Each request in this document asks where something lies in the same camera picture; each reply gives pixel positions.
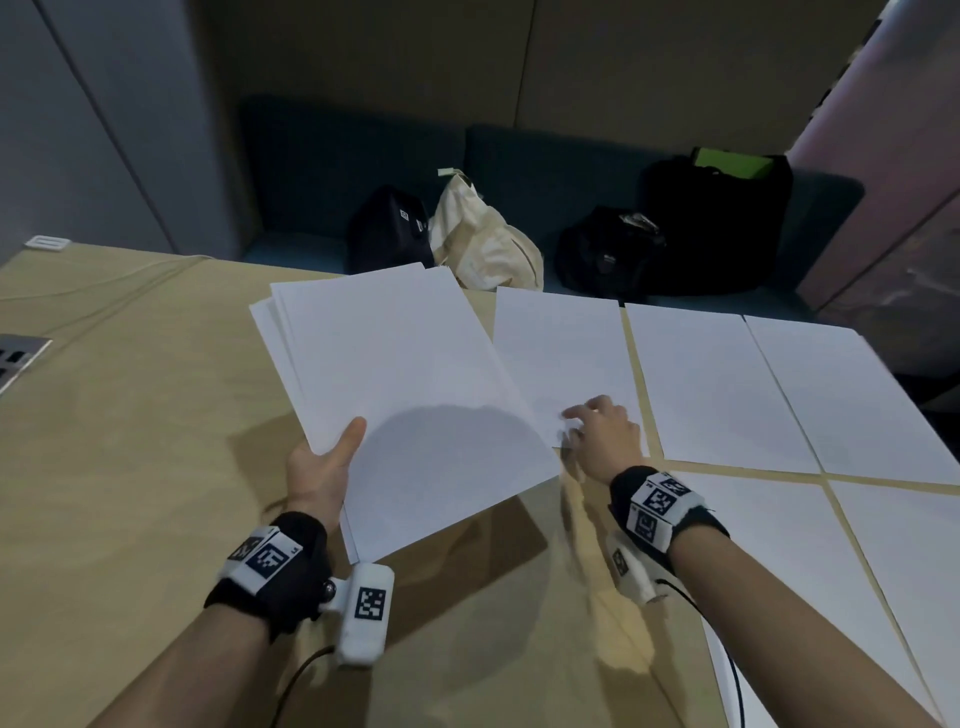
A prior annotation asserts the cream cloth tote bag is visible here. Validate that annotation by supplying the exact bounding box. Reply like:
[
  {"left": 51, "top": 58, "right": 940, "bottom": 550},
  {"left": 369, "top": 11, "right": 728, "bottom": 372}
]
[{"left": 429, "top": 168, "right": 545, "bottom": 292}]

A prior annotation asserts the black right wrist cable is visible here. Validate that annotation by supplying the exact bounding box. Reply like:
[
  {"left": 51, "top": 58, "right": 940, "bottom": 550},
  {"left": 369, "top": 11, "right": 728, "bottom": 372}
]
[{"left": 654, "top": 576, "right": 745, "bottom": 728}]

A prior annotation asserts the white wrist marker tag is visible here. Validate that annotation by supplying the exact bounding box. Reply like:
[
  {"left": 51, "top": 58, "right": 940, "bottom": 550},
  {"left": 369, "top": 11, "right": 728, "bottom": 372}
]
[
  {"left": 217, "top": 527, "right": 302, "bottom": 598},
  {"left": 628, "top": 471, "right": 704, "bottom": 550}
]

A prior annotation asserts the white right wrist marker tag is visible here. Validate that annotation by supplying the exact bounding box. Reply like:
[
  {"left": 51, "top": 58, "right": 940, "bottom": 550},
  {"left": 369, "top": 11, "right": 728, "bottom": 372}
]
[{"left": 628, "top": 471, "right": 704, "bottom": 550}]

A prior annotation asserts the person's left hand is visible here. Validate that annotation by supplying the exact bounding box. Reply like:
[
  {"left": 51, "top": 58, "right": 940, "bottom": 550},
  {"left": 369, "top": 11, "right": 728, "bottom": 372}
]
[{"left": 283, "top": 417, "right": 368, "bottom": 522}]

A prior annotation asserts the white left wrist marker tag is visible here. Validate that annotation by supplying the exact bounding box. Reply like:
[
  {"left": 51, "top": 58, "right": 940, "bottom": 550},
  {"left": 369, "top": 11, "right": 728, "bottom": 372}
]
[{"left": 217, "top": 527, "right": 302, "bottom": 598}]

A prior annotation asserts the black right wrist strap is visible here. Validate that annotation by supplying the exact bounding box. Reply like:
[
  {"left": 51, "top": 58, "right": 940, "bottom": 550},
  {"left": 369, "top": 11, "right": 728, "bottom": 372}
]
[{"left": 608, "top": 465, "right": 731, "bottom": 580}]

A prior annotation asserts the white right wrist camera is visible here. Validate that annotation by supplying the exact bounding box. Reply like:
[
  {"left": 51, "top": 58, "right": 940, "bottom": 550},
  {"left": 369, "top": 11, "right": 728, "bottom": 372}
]
[{"left": 606, "top": 528, "right": 669, "bottom": 606}]

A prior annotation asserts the small black bag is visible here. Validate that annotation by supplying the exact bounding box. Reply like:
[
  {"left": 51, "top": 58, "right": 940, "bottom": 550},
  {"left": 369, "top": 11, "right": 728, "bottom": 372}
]
[{"left": 346, "top": 184, "right": 435, "bottom": 276}]

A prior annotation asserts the dark teal sofa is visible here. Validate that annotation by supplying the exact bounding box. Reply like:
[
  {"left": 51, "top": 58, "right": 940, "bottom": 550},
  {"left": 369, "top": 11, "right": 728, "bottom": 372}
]
[{"left": 237, "top": 93, "right": 868, "bottom": 318}]

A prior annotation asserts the black shoulder bag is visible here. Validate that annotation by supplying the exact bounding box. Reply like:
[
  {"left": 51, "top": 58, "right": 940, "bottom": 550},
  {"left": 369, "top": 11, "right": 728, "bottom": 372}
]
[{"left": 555, "top": 206, "right": 669, "bottom": 295}]

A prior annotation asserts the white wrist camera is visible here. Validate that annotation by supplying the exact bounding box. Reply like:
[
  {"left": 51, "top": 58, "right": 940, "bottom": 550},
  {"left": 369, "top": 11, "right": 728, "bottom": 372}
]
[
  {"left": 330, "top": 564, "right": 396, "bottom": 669},
  {"left": 606, "top": 528, "right": 669, "bottom": 606}
]

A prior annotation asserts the black wrist strap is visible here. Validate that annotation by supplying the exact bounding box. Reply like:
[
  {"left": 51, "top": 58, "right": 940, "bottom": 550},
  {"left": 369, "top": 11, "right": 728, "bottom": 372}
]
[
  {"left": 608, "top": 465, "right": 731, "bottom": 580},
  {"left": 204, "top": 512, "right": 332, "bottom": 645}
]

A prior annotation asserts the person's right forearm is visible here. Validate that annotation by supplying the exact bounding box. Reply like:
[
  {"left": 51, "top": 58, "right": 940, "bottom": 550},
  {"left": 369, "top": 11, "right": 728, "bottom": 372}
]
[{"left": 666, "top": 525, "right": 945, "bottom": 728}]

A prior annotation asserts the black left wrist strap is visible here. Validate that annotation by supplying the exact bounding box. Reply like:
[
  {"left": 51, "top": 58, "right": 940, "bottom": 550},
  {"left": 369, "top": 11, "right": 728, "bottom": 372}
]
[{"left": 204, "top": 512, "right": 332, "bottom": 645}]

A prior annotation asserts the stack of white paper sheets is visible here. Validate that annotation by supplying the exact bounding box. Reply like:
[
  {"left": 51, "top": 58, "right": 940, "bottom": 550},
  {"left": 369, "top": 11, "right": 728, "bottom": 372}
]
[{"left": 249, "top": 261, "right": 564, "bottom": 565}]

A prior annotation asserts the person's left forearm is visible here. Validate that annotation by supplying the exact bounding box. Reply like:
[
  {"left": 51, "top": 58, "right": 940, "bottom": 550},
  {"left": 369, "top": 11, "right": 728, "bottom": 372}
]
[{"left": 88, "top": 600, "right": 301, "bottom": 728}]

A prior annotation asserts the metal table socket panel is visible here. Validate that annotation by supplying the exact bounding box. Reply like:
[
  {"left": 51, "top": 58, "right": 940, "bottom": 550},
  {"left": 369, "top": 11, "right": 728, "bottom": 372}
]
[{"left": 0, "top": 333, "right": 54, "bottom": 396}]

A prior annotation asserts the white paper sheet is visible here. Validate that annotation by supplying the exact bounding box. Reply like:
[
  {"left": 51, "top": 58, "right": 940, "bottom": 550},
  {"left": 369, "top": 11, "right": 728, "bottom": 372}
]
[
  {"left": 624, "top": 303, "right": 826, "bottom": 475},
  {"left": 493, "top": 286, "right": 652, "bottom": 460},
  {"left": 666, "top": 461, "right": 943, "bottom": 728},
  {"left": 828, "top": 480, "right": 960, "bottom": 710},
  {"left": 742, "top": 315, "right": 960, "bottom": 485}
]

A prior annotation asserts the green folder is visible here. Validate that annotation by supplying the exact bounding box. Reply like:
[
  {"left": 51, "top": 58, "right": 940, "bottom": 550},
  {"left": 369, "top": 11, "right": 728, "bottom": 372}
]
[{"left": 690, "top": 147, "right": 774, "bottom": 180}]

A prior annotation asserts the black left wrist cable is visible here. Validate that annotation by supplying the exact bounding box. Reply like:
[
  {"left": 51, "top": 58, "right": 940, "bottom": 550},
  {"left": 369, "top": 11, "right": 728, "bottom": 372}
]
[{"left": 268, "top": 646, "right": 337, "bottom": 728}]

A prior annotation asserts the large black backpack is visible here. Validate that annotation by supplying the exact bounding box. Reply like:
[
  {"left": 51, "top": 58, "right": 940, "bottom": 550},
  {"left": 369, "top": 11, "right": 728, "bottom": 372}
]
[{"left": 643, "top": 147, "right": 795, "bottom": 297}]

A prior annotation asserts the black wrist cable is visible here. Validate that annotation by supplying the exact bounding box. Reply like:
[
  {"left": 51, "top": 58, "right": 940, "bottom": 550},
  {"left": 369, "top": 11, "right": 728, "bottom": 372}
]
[
  {"left": 268, "top": 646, "right": 337, "bottom": 728},
  {"left": 654, "top": 576, "right": 745, "bottom": 728}
]

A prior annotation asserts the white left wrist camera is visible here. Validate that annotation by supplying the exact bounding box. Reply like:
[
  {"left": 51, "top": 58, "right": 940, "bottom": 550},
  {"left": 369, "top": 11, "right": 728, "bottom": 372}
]
[{"left": 330, "top": 564, "right": 396, "bottom": 669}]

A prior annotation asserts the person's right hand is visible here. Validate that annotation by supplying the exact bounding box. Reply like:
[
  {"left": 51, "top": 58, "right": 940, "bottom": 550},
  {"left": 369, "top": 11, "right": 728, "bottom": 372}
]
[{"left": 559, "top": 395, "right": 651, "bottom": 486}]

